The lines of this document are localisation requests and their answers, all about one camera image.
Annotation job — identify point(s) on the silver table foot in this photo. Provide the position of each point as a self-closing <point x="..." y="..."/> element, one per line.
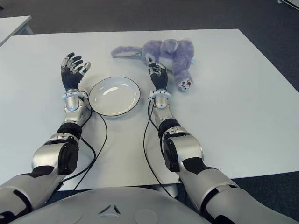
<point x="171" y="190"/>

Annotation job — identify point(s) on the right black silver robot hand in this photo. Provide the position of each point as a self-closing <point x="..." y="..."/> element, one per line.
<point x="160" y="79"/>

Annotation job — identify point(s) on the purple plush bunny doll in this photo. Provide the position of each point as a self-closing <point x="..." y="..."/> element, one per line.
<point x="168" y="53"/>

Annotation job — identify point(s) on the silver robot torso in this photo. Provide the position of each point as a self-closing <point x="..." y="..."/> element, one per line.
<point x="112" y="205"/>

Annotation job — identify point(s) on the white plate black rim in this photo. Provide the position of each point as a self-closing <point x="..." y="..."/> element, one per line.
<point x="114" y="96"/>

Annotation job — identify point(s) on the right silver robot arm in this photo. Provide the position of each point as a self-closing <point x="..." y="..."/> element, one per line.
<point x="187" y="149"/>

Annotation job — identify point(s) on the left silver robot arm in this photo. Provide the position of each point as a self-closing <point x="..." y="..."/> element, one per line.
<point x="46" y="158"/>

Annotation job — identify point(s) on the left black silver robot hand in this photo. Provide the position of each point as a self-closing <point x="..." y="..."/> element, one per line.
<point x="70" y="79"/>

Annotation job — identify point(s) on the grey side table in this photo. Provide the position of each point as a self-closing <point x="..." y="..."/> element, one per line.
<point x="11" y="26"/>

